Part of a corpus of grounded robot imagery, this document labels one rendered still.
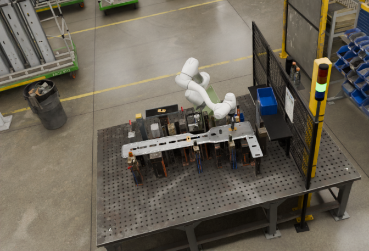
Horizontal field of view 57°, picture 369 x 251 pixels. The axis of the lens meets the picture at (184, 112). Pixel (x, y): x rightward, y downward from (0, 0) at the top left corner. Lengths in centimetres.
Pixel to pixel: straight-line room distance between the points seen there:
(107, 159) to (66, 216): 102
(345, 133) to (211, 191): 234
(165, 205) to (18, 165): 288
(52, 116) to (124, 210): 271
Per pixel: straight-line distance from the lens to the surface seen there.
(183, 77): 351
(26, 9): 694
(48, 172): 532
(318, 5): 511
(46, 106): 570
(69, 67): 695
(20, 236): 482
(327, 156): 381
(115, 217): 352
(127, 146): 366
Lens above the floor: 348
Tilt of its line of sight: 40 degrees down
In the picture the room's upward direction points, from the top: 11 degrees counter-clockwise
